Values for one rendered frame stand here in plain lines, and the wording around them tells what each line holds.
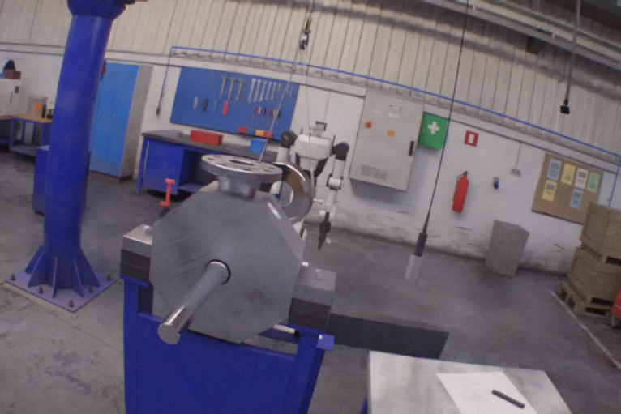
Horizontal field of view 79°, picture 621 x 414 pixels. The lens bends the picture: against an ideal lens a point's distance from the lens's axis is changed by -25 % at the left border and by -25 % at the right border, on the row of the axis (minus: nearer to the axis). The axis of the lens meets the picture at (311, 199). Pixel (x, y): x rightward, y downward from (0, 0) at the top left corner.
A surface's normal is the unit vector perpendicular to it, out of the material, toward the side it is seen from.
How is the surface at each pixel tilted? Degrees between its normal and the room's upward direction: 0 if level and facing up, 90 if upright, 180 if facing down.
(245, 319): 90
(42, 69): 90
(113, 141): 90
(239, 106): 90
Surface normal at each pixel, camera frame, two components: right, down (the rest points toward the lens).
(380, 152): -0.11, 0.18
